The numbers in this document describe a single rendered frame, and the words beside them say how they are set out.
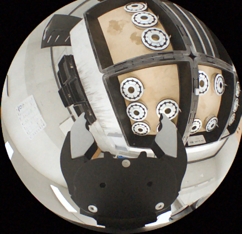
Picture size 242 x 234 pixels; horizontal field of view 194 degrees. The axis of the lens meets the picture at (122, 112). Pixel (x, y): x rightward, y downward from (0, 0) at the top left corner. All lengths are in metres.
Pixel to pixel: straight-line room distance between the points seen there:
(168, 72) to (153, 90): 0.10
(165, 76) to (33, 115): 3.04
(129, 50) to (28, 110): 2.95
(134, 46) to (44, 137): 3.06
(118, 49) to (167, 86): 0.26
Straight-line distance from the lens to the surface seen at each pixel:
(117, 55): 0.35
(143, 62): 0.22
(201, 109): 0.44
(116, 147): 1.02
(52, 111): 2.97
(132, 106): 0.33
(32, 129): 2.98
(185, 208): 0.57
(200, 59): 0.27
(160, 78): 0.32
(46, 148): 3.14
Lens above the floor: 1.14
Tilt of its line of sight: 51 degrees down
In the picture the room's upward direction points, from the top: 144 degrees counter-clockwise
